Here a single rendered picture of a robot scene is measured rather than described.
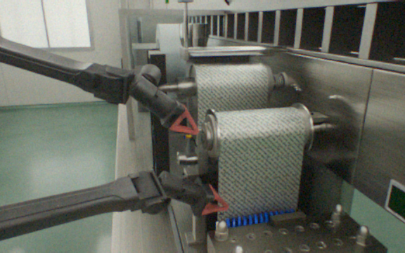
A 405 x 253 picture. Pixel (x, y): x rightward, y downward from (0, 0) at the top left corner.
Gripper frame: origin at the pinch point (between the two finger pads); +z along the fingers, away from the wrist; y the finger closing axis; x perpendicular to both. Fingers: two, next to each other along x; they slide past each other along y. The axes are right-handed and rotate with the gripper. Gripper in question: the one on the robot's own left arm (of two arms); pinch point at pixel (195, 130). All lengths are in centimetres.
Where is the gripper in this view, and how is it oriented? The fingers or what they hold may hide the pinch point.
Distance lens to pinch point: 82.8
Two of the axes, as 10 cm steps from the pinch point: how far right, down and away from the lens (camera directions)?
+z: 7.5, 5.8, 3.3
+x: 6.4, -7.7, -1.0
